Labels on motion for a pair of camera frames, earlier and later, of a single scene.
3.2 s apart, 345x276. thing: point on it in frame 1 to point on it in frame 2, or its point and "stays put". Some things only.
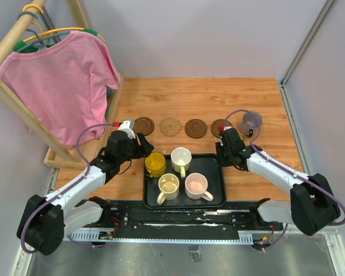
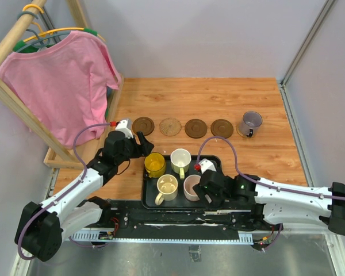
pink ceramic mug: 196,186 stays put
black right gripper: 219,148 to 201,191
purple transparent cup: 250,122 stays put
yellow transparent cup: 155,164 stays put
